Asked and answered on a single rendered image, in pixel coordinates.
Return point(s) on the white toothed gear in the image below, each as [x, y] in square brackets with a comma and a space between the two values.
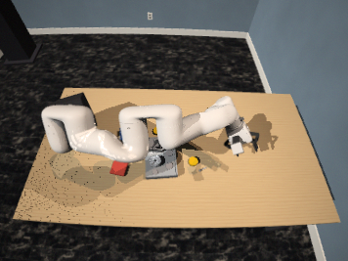
[155, 161]

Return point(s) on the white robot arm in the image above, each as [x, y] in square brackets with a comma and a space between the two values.
[71, 127]

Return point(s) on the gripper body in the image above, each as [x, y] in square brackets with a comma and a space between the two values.
[242, 131]

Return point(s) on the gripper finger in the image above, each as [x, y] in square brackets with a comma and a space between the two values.
[227, 144]
[254, 141]

